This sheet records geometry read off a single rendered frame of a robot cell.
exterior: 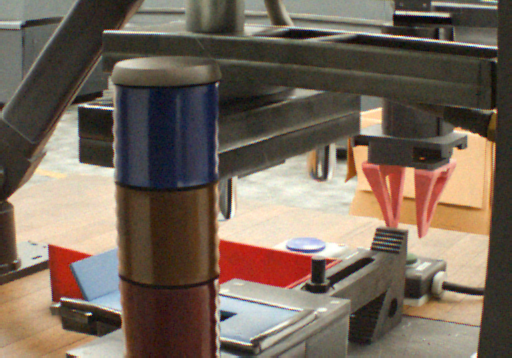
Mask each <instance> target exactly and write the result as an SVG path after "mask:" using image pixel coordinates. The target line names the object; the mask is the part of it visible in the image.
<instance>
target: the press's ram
mask: <svg viewBox="0 0 512 358"><path fill-rule="evenodd" d="M168 56H189V57H200V58H204V57H206V58H210V59H213V60H214V61H216V62H217V63H218V65H219V68H220V70H221V79H220V83H219V86H218V90H219V102H218V106H219V115H218V125H219V131H218V141H219V147H218V157H219V162H218V172H219V177H218V179H219V183H218V192H219V198H218V207H219V217H218V220H219V222H227V221H228V220H229V219H231V218H233V217H235V215H236V210H237V179H242V178H245V177H247V176H250V175H253V174H255V173H257V172H260V171H263V170H265V169H271V168H273V167H276V166H279V165H282V164H284V163H285V160H287V159H290V158H292V157H295V156H298V155H300V154H303V153H306V152H307V162H306V170H307V173H308V176H309V178H311V179H312V180H314V181H316V182H326V181H328V180H330V179H332V178H333V177H334V174H335V171H336V147H337V142H339V141H342V140H345V139H347V138H350V137H352V136H358V135H360V133H361V112H360V111H361V95H364V96H373V97H382V98H391V99H400V100H409V101H414V102H420V103H426V104H435V105H443V106H451V107H460V108H468V109H476V110H484V111H491V110H493V109H494V110H495V109H496V98H497V87H496V83H497V46H484V45H474V44H470V43H458V42H447V41H443V40H431V39H419V38H415V37H404V36H389V35H385V34H375V33H360V32H348V31H343V30H331V29H316V28H301V27H286V26H270V25H255V24H245V0H185V22H180V21H173V22H170V23H169V24H162V25H155V26H147V27H139V28H131V29H123V30H118V31H105V32H103V41H102V72H104V73H111V74H112V73H113V70H114V67H115V65H116V63H118V62H121V61H123V60H128V59H134V58H145V57H168ZM113 109H114V102H113V99H112V98H109V99H103V100H97V101H93V102H89V103H85V104H80V105H79V106H78V136H79V137H80V138H79V139H78V146H79V162H80V163H82V164H88V165H92V166H98V167H109V168H114V169H115V166H114V163H113V158H114V154H115V152H114V148H113V141H114V134H113V131H112V128H113V124H114V120H113Z"/></svg>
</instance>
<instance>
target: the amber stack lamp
mask: <svg viewBox="0 0 512 358"><path fill-rule="evenodd" d="M113 181H114V184H115V188H116V189H115V193H114V198H115V202H116V205H115V210H114V212H115V216H116V222H115V228H116V232H117V238H116V243H117V246H118V250H117V254H116V256H117V259H118V265H117V266H118V271H119V274H120V275H121V276H123V277H126V278H128V279H130V280H134V281H137V282H141V283H147V284H157V285H165V286H173V285H184V284H195V283H199V282H202V281H208V280H209V279H212V278H213V277H215V276H217V275H218V274H219V272H220V267H219V264H218V262H219V258H220V252H219V249H218V247H219V244H220V237H219V234H218V232H219V229H220V227H219V220H218V217H219V207H218V198H219V192H218V183H219V179H216V180H214V181H211V182H209V183H206V184H202V185H197V186H192V187H186V186H184V187H168V188H157V187H143V186H135V185H130V184H126V183H123V182H118V181H116V179H115V178H114V180H113Z"/></svg>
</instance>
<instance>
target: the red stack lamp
mask: <svg viewBox="0 0 512 358"><path fill-rule="evenodd" d="M118 276H119V279H120V282H119V285H118V289H119V292H120V304H121V308H122V309H121V312H120V317H121V320H122V326H121V329H122V332H123V337H122V341H123V344H124V351H123V356H124V357H125V358H220V357H221V351H220V349H219V348H220V345H221V338H220V332H221V325H220V322H219V321H220V310H219V305H220V298H219V296H218V294H219V291H220V285H219V282H218V281H219V277H220V272H219V274H218V275H217V276H215V277H213V278H212V279H209V280H208V281H202V282H199V283H195V284H184V285H173V286H165V285H157V284H147V283H141V282H137V281H134V280H130V279H128V278H126V277H123V276H121V275H120V274H119V271H118Z"/></svg>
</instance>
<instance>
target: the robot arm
mask: <svg viewBox="0 0 512 358"><path fill-rule="evenodd" d="M144 1H145V0H76V1H75V3H73V5H72V8H71V9H70V10H69V11H68V13H67V14H66V16H65V17H64V19H62V21H61V23H60V24H59V26H58V27H57V29H56V30H55V32H54V34H53V35H52V36H51V37H50V40H49V41H48V42H47V44H46V45H45V47H44V48H43V50H42V51H41V53H40V55H39V56H38V57H37V58H36V61H35V62H34V63H33V65H32V67H31V68H30V70H29V71H28V73H27V75H26V76H25V78H24V79H23V81H22V82H21V84H20V85H19V87H18V89H16V92H15V93H14V95H13V96H12V97H11V99H10V100H9V101H8V102H7V103H6V105H5V106H4V107H3V110H2V111H0V286H1V285H2V284H3V285H5V284H7V283H8V282H13V281H14V280H18V279H21V278H24V277H27V276H28V275H32V274H34V273H38V272H40V271H42V270H47V269H48V268H49V257H48V248H47V244H45V243H41V242H37V241H33V240H28V241H24V242H20V243H18V244H17V239H16V225H15V215H14V204H12V203H11V202H8V200H7V199H8V198H9V197H10V196H12V195H13V194H14V193H15V192H17V191H18V190H19V189H20V188H21V187H22V186H24V184H25V183H27V182H28V181H29V180H30V178H31V177H32V176H33V173H34V172H35V171H36V169H37V167H38V166H39V165H40V162H41V161H42V160H43V158H44V156H46V153H47V152H48V149H46V148H45V146H46V144H47V143H48V141H49V140H50V137H51V136H52V135H53V133H54V131H55V129H56V127H57V125H58V123H59V121H60V119H61V118H62V116H63V115H64V113H65V112H66V111H67V108H68V107H69V105H71V102H72V101H73V99H75V97H76V94H77V93H78V92H79V91H80V90H81V87H82V86H83V85H84V84H85V82H86V79H88V77H89V76H90V74H91V73H92V71H93V70H94V68H95V67H96V66H97V65H98V62H99V61H100V60H101V59H102V41H103V32H105V31H118V30H122V29H123V28H124V25H125V24H127V22H128V21H129V20H130V19H131V18H132V16H133V15H134V14H135V13H136V12H137V11H138V8H140V6H141V5H142V3H143V2H144ZM390 5H391V7H392V8H393V10H394V11H401V12H420V13H432V12H435V13H449V16H431V15H412V14H392V19H391V23H383V24H382V25H381V34H385V35H389V36H404V37H415V38H419V39H431V40H440V37H439V28H443V39H444V41H447V42H458V43H470V44H474V45H484V46H497V40H498V39H497V26H498V25H497V7H494V6H478V5H462V4H457V3H441V2H431V0H390ZM455 128H458V127H455V126H453V125H451V124H445V122H444V118H439V117H436V116H434V115H430V114H428V113H425V112H422V111H419V110H417V109H413V108H411V107H407V106H403V105H400V104H397V103H394V102H392V101H388V100H386V99H383V98H382V115H381V123H377V124H374V125H371V126H369V127H366V128H364V129H362V128H361V133H360V135H358V136H352V137H351V146H352V147H357V146H367V147H368V148H367V160H365V161H364V162H362V164H361V169H362V171H363V173H364V175H365V178H366V180H367V182H368V183H369V184H370V188H371V190H372V191H373V193H374V195H375V198H376V199H377V201H378V203H379V205H380V209H381V211H382V214H383V217H384V218H383V219H384V222H385V224H386V226H387V227H392V228H397V227H398V222H399V216H400V211H401V204H402V197H403V190H404V183H405V176H406V167H412V168H414V182H415V188H414V193H415V203H416V213H417V214H416V224H417V230H418V238H420V239H421V238H423V237H424V236H426V234H427V232H428V229H429V227H430V224H431V222H432V216H433V214H434V211H435V209H436V206H437V204H438V201H439V199H440V197H441V196H442V192H443V191H444V190H445V188H446V184H447V183H448V181H449V180H450V177H451V175H452V173H453V172H454V169H455V167H456V165H457V160H455V159H450V158H451V155H452V154H453V147H454V148H457V150H463V149H467V133H461V132H453V131H454V129H455ZM420 158H424V159H420ZM387 175H388V180H389V186H390V192H391V204H390V196H389V193H388V189H387V185H386V184H387V181H386V179H387Z"/></svg>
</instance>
